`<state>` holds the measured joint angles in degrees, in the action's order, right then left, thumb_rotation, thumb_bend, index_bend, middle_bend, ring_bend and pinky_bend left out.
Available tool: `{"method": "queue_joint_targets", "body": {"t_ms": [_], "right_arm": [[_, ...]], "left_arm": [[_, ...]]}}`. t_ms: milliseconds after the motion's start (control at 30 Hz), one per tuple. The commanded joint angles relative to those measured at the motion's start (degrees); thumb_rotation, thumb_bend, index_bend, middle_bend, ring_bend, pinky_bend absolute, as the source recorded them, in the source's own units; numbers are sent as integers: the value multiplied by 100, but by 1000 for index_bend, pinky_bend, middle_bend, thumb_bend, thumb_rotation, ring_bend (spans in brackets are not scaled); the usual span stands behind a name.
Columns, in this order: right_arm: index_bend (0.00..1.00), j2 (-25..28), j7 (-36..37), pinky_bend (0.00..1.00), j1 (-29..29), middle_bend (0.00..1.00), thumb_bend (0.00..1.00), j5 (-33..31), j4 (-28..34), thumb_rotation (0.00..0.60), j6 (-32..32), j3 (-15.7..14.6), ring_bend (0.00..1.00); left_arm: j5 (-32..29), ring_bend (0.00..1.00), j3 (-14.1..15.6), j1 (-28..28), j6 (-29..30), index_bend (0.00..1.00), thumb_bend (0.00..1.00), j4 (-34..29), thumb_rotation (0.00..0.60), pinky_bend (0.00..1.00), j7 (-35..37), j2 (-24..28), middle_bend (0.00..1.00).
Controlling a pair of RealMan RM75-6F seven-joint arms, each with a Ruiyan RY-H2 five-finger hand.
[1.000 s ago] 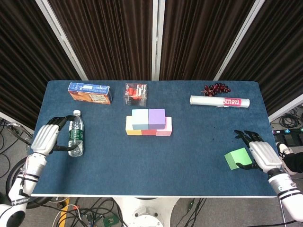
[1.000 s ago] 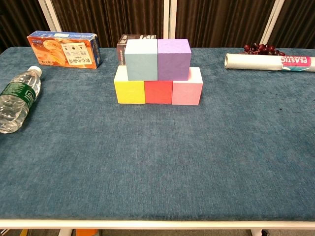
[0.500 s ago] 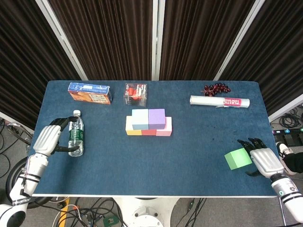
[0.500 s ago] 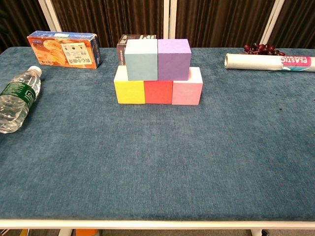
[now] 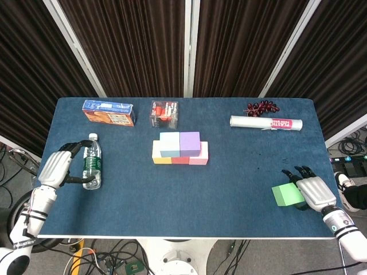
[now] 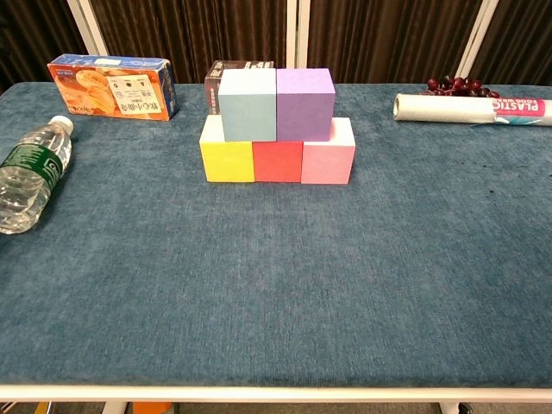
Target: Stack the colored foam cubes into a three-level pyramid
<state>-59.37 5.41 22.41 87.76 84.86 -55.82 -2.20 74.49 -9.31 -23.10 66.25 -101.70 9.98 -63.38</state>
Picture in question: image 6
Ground orange cube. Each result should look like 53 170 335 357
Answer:
252 140 304 184

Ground yellow cube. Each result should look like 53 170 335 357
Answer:
198 114 256 184

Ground pink cube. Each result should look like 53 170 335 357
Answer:
300 116 356 185

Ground light blue cube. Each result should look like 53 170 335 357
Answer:
217 68 278 143

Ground purple cube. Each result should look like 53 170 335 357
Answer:
275 67 336 142

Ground blue table cloth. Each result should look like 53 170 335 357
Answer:
0 81 552 387

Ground clear box with red item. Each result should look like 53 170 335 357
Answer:
204 60 275 116

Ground plastic food wrap roll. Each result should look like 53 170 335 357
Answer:
392 93 552 129

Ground blue orange snack box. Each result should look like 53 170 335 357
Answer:
47 53 178 122

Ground dark red grape bunch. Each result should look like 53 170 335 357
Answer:
426 75 501 99

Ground clear water bottle green label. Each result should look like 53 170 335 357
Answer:
0 115 74 235

